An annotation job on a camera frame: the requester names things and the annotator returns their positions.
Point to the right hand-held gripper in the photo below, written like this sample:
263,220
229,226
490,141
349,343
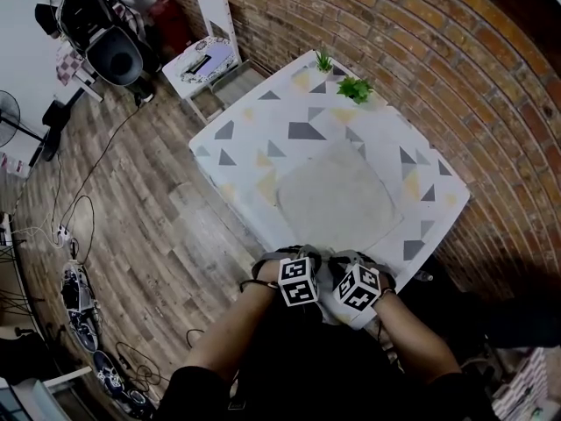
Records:
357,290

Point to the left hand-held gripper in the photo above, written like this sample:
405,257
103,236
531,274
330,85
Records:
298,281

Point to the grey cloth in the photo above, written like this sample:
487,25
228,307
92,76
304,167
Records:
337,195

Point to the person's left forearm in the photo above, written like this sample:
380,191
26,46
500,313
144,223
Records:
228,336

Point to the person's right forearm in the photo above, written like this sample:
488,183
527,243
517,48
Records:
412,344

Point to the clear bottle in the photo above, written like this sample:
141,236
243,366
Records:
426,276

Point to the person's black clothing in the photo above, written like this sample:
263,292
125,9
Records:
315,366

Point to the table with triangle-patterned cloth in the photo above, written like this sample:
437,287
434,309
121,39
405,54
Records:
254,125

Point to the pink checkered cloth table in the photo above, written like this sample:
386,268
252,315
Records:
526,388
70,66

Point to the dark blue handheld device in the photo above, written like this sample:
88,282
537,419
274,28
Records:
140,401
85,331
108,373

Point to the leafy green potted plant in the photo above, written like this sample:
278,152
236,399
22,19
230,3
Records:
355,90

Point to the spiky green potted plant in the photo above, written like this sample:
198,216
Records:
323,62

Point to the grey handheld device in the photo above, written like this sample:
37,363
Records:
75,287

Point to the black remote control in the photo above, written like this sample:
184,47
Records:
202,65

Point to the white power strip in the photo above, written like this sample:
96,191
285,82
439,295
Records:
63,234

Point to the patterned chair cushion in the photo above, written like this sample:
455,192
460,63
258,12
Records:
206,57

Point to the black metal rack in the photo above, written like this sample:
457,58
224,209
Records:
17,298

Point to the black standing fan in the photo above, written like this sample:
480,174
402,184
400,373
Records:
50,145

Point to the white wooden chair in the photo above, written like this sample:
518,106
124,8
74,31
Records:
215,9

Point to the red gas cylinder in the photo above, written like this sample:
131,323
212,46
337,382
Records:
168,20

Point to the small black box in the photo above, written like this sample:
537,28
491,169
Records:
56,112

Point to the white canister red label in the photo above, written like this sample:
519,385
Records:
11,165

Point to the white furniture frame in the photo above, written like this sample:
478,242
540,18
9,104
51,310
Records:
35,397

